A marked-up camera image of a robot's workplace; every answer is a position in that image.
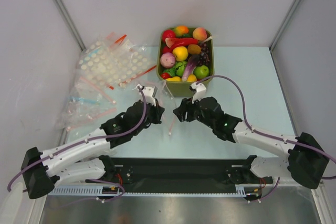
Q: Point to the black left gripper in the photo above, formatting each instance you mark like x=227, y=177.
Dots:
x=157, y=111

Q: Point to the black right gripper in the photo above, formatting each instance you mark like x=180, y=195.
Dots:
x=187, y=110

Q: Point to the clear zip top bag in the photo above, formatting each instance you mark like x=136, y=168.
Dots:
x=166, y=100

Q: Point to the purple toy eggplant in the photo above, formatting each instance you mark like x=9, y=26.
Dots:
x=190, y=66

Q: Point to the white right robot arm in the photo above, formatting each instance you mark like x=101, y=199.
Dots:
x=298, y=157

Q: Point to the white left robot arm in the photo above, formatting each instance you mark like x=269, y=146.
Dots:
x=83, y=159

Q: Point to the pile of clear zip bags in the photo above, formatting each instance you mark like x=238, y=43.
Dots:
x=86, y=107

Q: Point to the dotted clear zip bag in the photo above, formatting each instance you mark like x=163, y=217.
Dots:
x=114, y=61

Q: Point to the yellow toy lemon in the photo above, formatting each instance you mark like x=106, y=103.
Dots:
x=191, y=78

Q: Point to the green toy apple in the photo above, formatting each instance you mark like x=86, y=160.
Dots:
x=201, y=72

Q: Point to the yellow toy banana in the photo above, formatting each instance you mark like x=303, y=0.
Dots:
x=174, y=79

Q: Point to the dark purple toy grapes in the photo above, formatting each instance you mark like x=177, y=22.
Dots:
x=204, y=54

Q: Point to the green toy watermelon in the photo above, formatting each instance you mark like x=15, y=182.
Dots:
x=179, y=68

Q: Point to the red toy tomato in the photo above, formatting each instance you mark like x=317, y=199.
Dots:
x=166, y=75

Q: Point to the olive green plastic bin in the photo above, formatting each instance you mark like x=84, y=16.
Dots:
x=181, y=89

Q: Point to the yellow toy apple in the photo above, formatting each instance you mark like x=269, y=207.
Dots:
x=180, y=53

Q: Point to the brown toy kiwi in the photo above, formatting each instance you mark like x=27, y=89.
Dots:
x=194, y=49

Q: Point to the pink toy onion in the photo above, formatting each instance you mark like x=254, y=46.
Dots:
x=167, y=60

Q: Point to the red toy chili pepper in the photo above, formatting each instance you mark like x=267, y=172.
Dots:
x=184, y=42

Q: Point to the peach toy fruit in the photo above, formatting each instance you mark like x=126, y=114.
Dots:
x=200, y=34

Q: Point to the toy watermelon slice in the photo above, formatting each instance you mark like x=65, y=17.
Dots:
x=170, y=42

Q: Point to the orange green toy mango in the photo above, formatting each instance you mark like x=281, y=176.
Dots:
x=180, y=30

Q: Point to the red toy apple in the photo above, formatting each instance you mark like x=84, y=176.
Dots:
x=168, y=34

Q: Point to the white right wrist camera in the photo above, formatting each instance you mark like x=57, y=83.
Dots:
x=199, y=91

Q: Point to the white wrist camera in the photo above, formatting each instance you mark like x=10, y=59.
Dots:
x=149, y=93
x=199, y=91

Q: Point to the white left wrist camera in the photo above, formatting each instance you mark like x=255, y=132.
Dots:
x=149, y=93

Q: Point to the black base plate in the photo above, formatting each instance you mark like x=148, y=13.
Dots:
x=181, y=172

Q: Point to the white slotted cable duct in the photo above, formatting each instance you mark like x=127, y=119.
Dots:
x=109, y=191

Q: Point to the left aluminium corner post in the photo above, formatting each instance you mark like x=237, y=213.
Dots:
x=69, y=23

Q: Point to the aluminium corner post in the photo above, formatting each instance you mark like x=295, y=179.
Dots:
x=69, y=23
x=285, y=23

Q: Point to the right aluminium corner post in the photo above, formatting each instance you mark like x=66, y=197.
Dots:
x=285, y=23

